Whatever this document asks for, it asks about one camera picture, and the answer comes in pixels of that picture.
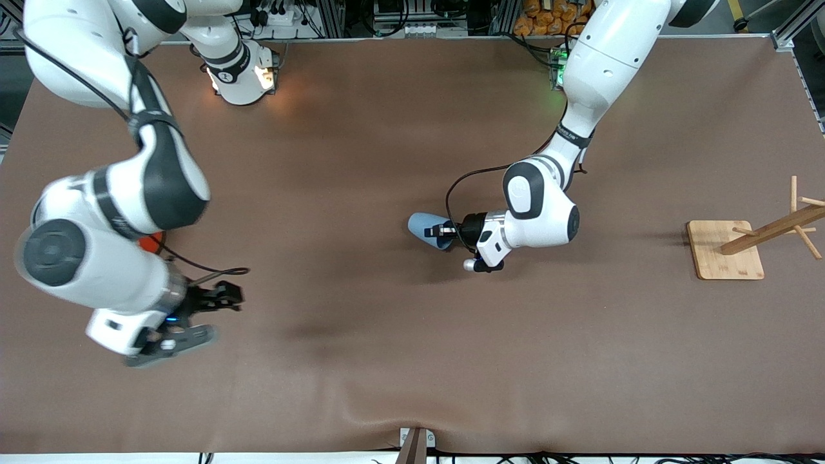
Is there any aluminium frame profile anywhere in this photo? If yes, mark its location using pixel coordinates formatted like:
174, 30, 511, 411
491, 0, 518, 37
770, 0, 825, 53
318, 0, 347, 38

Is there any pile of orange items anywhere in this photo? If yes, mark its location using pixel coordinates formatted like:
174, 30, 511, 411
514, 0, 597, 37

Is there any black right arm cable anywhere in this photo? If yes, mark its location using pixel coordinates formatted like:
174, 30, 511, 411
13, 26, 251, 288

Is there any brown table mat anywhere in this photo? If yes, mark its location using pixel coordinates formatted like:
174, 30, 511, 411
0, 35, 825, 455

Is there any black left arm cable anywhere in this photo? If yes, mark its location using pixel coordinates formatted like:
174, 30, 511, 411
445, 39, 588, 253

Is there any white power strip with plugs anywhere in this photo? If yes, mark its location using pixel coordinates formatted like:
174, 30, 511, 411
248, 0, 307, 28

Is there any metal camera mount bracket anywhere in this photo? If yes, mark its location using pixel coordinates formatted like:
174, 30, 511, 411
394, 427, 436, 464

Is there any wooden mug tree stand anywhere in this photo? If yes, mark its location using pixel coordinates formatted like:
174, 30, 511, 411
686, 175, 825, 281

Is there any light blue plastic cup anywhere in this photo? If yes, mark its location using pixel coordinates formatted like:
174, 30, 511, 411
407, 212, 457, 251

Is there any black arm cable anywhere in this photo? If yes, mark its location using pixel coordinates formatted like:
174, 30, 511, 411
445, 39, 588, 253
13, 26, 251, 288

